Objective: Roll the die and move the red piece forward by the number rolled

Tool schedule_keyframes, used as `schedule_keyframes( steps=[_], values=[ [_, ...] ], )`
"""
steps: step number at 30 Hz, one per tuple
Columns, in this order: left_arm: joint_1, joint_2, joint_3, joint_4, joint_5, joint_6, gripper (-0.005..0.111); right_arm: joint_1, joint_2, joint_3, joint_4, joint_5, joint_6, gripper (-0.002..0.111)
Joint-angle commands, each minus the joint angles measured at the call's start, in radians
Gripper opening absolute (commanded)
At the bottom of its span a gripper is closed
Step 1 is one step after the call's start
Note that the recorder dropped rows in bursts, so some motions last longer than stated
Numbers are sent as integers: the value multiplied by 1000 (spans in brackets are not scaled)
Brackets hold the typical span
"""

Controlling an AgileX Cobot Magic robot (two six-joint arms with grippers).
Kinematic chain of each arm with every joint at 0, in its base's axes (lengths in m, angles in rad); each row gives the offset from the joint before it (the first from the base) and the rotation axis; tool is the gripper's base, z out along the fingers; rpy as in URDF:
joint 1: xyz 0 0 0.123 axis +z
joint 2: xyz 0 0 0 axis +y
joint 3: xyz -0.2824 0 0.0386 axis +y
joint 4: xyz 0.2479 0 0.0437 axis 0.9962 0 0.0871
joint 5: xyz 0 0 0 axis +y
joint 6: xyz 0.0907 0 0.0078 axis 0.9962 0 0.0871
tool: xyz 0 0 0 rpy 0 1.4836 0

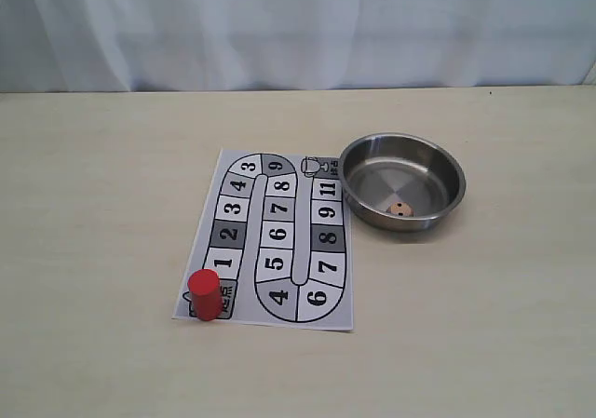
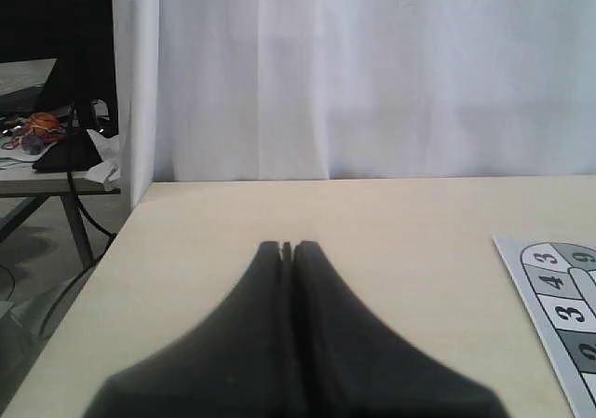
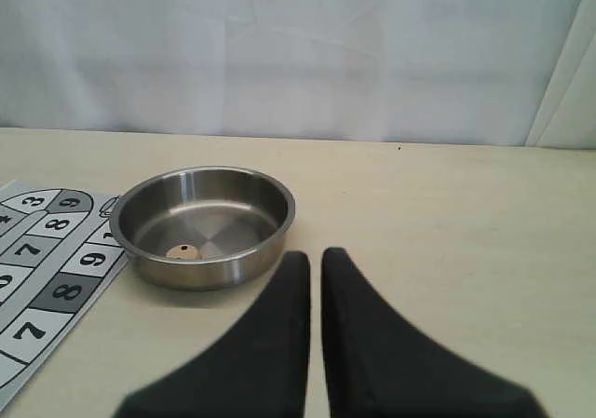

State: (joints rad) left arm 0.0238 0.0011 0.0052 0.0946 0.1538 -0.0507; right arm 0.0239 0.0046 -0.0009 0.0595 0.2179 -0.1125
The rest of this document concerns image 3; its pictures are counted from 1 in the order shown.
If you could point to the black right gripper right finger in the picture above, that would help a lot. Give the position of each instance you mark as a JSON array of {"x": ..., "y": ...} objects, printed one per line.
[{"x": 378, "y": 364}]

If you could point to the white backdrop curtain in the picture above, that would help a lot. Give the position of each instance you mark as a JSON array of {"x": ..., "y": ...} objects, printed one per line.
[{"x": 449, "y": 71}]

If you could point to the stainless steel round bowl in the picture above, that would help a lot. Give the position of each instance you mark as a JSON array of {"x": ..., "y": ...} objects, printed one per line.
[{"x": 238, "y": 218}]

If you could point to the numbered paper game board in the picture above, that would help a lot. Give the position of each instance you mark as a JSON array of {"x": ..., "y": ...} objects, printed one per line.
[{"x": 58, "y": 256}]

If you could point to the wooden die with black pips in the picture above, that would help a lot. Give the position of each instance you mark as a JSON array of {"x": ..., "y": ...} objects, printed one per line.
[{"x": 184, "y": 252}]

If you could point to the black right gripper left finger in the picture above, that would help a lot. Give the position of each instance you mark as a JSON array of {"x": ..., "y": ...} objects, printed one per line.
[{"x": 258, "y": 368}]

